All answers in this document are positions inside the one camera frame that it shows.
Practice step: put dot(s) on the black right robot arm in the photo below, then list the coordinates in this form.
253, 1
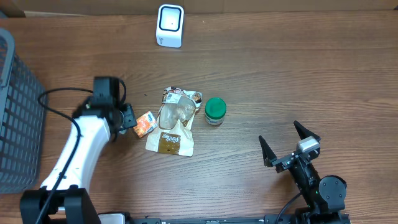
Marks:
320, 200

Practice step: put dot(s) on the green-lid jar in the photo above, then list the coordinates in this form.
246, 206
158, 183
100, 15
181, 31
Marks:
215, 110

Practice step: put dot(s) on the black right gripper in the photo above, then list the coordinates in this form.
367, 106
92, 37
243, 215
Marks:
283, 162

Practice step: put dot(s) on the orange Kleenex tissue pack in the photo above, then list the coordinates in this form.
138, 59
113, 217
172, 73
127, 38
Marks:
145, 124

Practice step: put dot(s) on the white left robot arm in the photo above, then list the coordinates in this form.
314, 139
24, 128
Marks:
63, 196

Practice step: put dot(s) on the brown clear snack pouch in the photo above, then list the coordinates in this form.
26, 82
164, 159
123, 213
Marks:
173, 133

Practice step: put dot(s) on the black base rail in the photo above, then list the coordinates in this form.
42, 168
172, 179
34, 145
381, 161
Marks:
211, 220

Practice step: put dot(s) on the dark grey plastic basket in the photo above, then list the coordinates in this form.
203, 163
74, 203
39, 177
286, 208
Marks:
22, 121

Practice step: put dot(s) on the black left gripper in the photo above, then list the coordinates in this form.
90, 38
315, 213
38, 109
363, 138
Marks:
129, 120

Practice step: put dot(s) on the white barcode scanner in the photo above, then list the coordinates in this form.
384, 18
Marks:
169, 30

